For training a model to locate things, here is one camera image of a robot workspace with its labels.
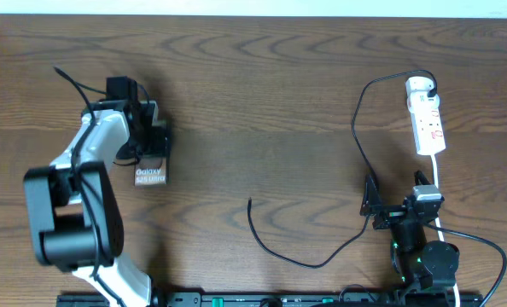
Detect bronze Galaxy smartphone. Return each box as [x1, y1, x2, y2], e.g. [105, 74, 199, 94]
[134, 157, 168, 186]

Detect black USB charging cable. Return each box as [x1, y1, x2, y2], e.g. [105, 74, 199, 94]
[247, 69, 439, 269]

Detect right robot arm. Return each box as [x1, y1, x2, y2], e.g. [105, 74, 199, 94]
[360, 171, 461, 306]

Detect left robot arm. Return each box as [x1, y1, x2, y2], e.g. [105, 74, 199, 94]
[23, 100, 170, 306]

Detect white charger adapter plug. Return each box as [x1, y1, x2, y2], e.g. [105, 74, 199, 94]
[405, 76, 434, 96]

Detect white power strip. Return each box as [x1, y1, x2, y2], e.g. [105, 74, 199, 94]
[407, 90, 446, 156]

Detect white power strip cord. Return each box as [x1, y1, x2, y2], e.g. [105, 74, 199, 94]
[430, 153, 462, 307]

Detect right camera black cable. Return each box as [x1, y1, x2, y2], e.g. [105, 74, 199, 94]
[423, 223, 507, 307]

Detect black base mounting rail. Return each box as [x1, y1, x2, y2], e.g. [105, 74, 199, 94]
[56, 290, 484, 307]

